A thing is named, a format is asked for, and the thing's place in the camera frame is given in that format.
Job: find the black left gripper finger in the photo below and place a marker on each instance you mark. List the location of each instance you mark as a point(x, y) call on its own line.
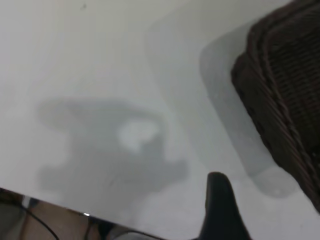
point(220, 212)

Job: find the dark brown woven basket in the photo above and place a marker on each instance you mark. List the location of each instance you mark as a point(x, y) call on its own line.
point(282, 87)

